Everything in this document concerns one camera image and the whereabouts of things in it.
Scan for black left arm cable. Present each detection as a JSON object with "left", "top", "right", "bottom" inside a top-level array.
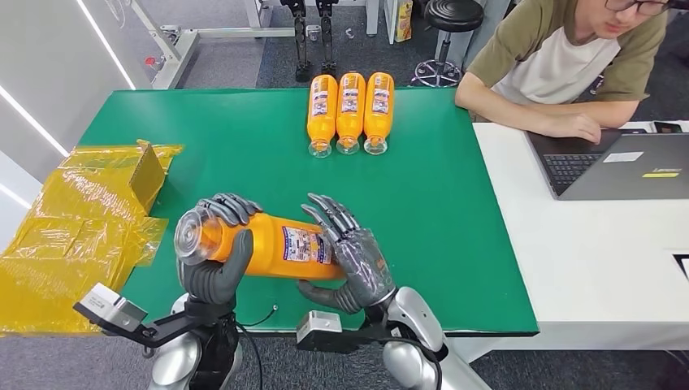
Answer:
[{"left": 236, "top": 304, "right": 280, "bottom": 390}]

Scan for person's right hand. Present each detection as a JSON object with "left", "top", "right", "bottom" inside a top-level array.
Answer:
[{"left": 542, "top": 112, "right": 603, "bottom": 145}]

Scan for yellow taped flat cardboard box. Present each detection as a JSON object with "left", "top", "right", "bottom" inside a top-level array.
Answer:
[{"left": 0, "top": 140, "right": 184, "bottom": 336}]

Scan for yellow snack packet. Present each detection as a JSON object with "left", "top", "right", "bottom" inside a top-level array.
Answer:
[{"left": 394, "top": 0, "right": 414, "bottom": 43}]

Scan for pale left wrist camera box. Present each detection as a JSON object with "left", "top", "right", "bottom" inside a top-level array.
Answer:
[{"left": 72, "top": 282, "right": 149, "bottom": 335}]

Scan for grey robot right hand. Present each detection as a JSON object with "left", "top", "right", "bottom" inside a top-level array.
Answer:
[{"left": 297, "top": 193, "right": 398, "bottom": 317}]

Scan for white desk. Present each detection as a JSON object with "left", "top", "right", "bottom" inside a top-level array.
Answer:
[{"left": 446, "top": 120, "right": 689, "bottom": 366}]

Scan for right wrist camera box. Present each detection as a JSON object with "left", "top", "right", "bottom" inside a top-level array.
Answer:
[{"left": 295, "top": 310, "right": 388, "bottom": 355}]

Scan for black robot leg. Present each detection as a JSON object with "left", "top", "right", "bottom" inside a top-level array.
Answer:
[
  {"left": 279, "top": 0, "right": 314, "bottom": 84},
  {"left": 315, "top": 0, "right": 339, "bottom": 76}
]

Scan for white table leg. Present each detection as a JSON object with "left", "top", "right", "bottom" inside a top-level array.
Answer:
[{"left": 366, "top": 0, "right": 400, "bottom": 46}]

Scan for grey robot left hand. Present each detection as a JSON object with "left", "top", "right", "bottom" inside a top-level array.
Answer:
[{"left": 177, "top": 193, "right": 264, "bottom": 309}]

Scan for orange juice bottle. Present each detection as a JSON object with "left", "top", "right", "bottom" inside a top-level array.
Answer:
[
  {"left": 173, "top": 206, "right": 346, "bottom": 281},
  {"left": 363, "top": 71, "right": 396, "bottom": 156},
  {"left": 336, "top": 71, "right": 367, "bottom": 156},
  {"left": 306, "top": 74, "right": 339, "bottom": 159}
]

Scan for grey laptop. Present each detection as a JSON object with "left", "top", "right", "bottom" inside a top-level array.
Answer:
[{"left": 526, "top": 128, "right": 689, "bottom": 202}]

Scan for white metal stand frame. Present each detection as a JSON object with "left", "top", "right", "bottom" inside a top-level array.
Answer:
[{"left": 128, "top": 0, "right": 324, "bottom": 91}]

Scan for black glasses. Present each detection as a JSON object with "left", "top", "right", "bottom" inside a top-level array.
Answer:
[{"left": 605, "top": 0, "right": 671, "bottom": 16}]

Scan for green table mat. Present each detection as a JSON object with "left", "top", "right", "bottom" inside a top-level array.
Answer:
[{"left": 79, "top": 87, "right": 540, "bottom": 337}]

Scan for person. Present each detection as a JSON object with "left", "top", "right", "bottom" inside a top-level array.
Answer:
[{"left": 454, "top": 0, "right": 671, "bottom": 145}]

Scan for black round stool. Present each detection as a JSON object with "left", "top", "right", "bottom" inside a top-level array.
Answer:
[{"left": 411, "top": 0, "right": 484, "bottom": 89}]

